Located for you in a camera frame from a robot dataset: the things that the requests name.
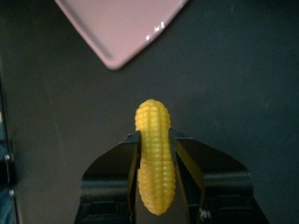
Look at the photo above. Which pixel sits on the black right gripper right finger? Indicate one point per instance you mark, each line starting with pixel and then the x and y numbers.
pixel 222 186

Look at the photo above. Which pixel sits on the pink plate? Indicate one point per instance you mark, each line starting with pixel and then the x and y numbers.
pixel 120 26

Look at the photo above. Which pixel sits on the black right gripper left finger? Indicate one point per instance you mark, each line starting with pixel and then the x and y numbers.
pixel 108 180

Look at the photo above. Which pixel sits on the yellow toy corn cob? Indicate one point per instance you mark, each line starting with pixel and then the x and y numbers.
pixel 156 157

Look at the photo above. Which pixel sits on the black table edge rail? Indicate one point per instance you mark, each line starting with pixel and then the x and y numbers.
pixel 6 180

